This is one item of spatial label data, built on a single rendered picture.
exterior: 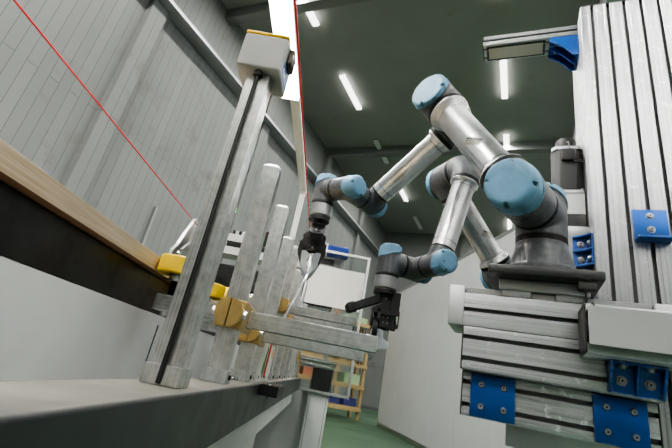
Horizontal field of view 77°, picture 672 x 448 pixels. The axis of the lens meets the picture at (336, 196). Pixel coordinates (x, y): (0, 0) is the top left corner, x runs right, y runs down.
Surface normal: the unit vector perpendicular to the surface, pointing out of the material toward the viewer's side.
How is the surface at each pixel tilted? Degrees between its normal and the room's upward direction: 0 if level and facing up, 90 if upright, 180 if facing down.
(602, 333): 90
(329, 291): 90
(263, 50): 90
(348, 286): 90
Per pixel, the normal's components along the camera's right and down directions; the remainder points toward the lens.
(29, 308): 0.98, 0.18
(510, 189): -0.62, -0.32
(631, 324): -0.36, -0.43
